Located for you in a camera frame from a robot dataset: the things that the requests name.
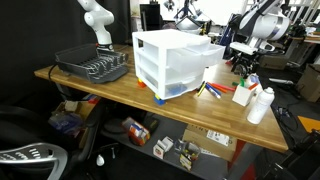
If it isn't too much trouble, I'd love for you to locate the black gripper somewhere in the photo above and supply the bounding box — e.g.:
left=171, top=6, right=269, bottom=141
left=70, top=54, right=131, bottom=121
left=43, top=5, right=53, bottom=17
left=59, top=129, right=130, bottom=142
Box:
left=236, top=51, right=265, bottom=79

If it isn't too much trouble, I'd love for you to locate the white square pencil holder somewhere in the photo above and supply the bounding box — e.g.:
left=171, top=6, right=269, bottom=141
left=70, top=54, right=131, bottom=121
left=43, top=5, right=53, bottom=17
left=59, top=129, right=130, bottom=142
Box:
left=231, top=82, right=260, bottom=108

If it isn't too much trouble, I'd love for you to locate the red marker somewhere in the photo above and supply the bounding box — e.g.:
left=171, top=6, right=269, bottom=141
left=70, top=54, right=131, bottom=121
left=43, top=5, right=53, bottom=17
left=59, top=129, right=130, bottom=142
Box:
left=216, top=82, right=236, bottom=93

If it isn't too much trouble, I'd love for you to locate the white and blue marker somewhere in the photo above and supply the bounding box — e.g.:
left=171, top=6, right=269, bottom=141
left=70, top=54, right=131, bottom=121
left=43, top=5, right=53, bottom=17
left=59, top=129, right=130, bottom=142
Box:
left=204, top=83, right=222, bottom=100

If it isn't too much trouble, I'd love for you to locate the yellow marker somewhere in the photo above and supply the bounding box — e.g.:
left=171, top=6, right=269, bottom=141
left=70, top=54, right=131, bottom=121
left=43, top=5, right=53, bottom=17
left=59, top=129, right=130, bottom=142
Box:
left=196, top=80, right=207, bottom=98

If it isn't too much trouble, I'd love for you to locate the low brown cardboard box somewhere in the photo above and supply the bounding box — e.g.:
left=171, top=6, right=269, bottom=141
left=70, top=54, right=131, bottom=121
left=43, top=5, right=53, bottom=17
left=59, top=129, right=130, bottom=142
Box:
left=257, top=52, right=290, bottom=71

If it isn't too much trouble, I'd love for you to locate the white plastic bottle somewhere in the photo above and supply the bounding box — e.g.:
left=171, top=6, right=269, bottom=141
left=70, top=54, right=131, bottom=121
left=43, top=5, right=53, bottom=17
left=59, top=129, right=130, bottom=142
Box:
left=246, top=86, right=276, bottom=126

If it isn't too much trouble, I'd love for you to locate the blue metal stand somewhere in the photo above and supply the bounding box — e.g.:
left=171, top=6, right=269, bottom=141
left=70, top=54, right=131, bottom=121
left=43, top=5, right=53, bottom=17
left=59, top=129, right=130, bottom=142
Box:
left=222, top=19, right=241, bottom=60

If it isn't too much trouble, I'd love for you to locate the tall brown cardboard box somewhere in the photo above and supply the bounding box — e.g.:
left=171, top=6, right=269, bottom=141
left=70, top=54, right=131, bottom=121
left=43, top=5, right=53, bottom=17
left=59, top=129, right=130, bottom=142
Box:
left=294, top=63, right=320, bottom=103

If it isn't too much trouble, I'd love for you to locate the grey angular background device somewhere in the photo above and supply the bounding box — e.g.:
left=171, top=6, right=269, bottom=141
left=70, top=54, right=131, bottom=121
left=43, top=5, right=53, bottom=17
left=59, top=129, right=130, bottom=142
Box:
left=175, top=16, right=212, bottom=36

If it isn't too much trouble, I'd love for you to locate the large flat cardboard box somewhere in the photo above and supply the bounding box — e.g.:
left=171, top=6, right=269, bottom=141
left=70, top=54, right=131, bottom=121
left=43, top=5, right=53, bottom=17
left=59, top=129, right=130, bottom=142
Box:
left=181, top=123, right=239, bottom=163

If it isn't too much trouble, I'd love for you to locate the orange floor mat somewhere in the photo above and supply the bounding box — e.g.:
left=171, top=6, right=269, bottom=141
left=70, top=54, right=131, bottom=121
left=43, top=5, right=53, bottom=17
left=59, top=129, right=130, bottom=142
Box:
left=297, top=115, right=320, bottom=134

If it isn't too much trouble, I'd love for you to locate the white plastic drawer unit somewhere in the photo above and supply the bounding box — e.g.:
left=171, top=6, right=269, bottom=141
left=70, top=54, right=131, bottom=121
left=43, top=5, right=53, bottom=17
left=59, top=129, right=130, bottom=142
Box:
left=131, top=28, right=227, bottom=101

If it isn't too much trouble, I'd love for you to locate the blue and yellow toy block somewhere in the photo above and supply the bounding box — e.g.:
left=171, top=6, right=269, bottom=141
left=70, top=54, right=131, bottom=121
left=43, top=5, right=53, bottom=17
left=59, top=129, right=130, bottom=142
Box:
left=153, top=93, right=167, bottom=107

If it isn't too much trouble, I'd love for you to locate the red table leg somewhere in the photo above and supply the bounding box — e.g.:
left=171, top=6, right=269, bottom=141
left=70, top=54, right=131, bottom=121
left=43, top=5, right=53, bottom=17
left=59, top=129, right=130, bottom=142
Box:
left=227, top=139, right=258, bottom=180

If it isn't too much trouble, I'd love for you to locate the clear container of coloured items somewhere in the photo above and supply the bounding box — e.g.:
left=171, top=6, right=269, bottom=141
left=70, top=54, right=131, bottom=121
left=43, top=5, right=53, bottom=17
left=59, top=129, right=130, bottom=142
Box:
left=173, top=138, right=201, bottom=172

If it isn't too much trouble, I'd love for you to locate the orange toy block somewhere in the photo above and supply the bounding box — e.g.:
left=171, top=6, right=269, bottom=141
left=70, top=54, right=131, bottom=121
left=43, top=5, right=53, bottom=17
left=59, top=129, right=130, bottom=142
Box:
left=136, top=77, right=148, bottom=89

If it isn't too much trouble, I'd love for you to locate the black bag under table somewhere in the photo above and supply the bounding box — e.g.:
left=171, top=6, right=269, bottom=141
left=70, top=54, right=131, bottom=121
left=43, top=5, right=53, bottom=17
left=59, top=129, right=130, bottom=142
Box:
left=142, top=114, right=161, bottom=135

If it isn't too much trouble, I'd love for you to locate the black computer monitor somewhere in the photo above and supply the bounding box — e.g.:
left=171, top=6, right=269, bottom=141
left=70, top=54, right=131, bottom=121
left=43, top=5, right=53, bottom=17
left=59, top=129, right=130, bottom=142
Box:
left=139, top=2, right=165, bottom=32

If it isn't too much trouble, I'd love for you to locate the small white open box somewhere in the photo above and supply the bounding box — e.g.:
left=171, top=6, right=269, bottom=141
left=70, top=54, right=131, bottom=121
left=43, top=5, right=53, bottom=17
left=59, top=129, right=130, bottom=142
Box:
left=152, top=136, right=175, bottom=160

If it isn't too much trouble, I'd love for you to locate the red white orange package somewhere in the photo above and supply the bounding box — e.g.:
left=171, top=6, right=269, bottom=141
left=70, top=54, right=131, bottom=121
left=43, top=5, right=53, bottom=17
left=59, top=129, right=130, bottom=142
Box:
left=121, top=116, right=151, bottom=147

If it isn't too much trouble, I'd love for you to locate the dark grey dish rack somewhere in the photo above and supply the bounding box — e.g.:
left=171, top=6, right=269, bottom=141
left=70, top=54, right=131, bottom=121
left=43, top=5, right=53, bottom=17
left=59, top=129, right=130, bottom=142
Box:
left=54, top=42, right=131, bottom=85

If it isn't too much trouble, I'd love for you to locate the small white floor object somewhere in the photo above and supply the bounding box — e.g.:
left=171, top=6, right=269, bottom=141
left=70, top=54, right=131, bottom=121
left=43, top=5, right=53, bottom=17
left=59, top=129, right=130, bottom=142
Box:
left=95, top=153, right=106, bottom=167

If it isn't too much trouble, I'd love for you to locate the open cardboard box with clutter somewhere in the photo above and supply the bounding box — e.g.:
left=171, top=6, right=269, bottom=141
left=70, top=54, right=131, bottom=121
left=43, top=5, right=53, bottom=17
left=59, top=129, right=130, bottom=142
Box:
left=49, top=99, right=98, bottom=148

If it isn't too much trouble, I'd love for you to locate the blue plastic bag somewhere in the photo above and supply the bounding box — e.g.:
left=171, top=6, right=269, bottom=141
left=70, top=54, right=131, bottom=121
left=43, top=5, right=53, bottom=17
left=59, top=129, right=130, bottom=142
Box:
left=47, top=112, right=85, bottom=135

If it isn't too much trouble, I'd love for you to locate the black office chair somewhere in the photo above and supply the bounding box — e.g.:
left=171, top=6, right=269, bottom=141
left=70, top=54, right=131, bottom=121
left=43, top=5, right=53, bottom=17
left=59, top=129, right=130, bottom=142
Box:
left=0, top=104, right=122, bottom=180

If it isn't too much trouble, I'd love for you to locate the black floor cable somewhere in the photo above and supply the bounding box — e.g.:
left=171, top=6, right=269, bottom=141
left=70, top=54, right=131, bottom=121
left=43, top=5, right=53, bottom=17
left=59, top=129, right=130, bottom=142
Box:
left=275, top=105, right=302, bottom=142

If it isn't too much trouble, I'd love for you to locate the black equipment frame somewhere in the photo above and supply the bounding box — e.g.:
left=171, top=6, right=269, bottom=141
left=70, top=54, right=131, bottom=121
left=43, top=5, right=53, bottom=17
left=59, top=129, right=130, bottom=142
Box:
left=262, top=129, right=320, bottom=180

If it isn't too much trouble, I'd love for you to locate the black power cable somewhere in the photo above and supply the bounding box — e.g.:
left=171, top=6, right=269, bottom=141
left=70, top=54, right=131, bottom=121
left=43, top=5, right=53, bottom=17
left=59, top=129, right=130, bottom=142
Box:
left=47, top=63, right=60, bottom=81

